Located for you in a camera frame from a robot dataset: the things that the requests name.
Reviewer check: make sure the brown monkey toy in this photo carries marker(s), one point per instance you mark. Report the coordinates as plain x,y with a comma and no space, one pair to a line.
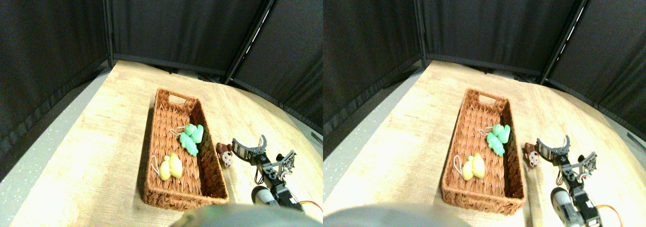
531,154
224,154

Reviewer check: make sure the yellow toy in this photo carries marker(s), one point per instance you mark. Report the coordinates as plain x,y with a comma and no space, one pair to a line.
174,167
477,167

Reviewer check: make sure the black curtain stand foot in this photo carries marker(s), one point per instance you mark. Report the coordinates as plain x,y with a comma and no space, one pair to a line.
318,137
637,141

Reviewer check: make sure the brown wicker basket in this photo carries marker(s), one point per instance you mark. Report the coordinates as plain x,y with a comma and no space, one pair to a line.
469,131
164,131

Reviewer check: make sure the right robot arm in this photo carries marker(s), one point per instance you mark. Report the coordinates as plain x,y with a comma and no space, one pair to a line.
262,194
562,204

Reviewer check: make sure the black curtain stand pole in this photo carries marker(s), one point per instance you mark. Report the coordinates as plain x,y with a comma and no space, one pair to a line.
568,33
420,27
255,33
108,27

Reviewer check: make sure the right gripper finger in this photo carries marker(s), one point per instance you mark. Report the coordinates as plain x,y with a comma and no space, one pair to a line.
546,151
567,146
242,151
263,146

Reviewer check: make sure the green toy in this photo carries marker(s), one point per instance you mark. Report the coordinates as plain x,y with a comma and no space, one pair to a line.
497,147
197,133
190,146
503,133

